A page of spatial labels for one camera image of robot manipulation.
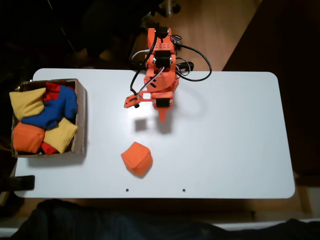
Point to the orange bean bag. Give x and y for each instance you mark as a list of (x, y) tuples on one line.
[(27, 137), (137, 160)]

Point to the cardboard box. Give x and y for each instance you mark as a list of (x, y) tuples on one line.
[(81, 120)]

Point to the blue bean bag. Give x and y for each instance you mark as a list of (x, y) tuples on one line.
[(60, 105)]

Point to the yellow bean bag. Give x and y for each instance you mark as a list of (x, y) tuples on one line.
[(61, 136), (25, 105)]

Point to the red bean bag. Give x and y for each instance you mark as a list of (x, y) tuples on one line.
[(51, 91), (48, 148)]

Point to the black table clamp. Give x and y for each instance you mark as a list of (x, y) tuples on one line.
[(187, 65), (22, 182)]

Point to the office chair base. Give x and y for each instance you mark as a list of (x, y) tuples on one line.
[(170, 7)]

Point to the person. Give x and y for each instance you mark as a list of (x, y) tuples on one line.
[(100, 225)]

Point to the orange camera mount with camera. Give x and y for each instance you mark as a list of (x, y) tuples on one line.
[(131, 101)]

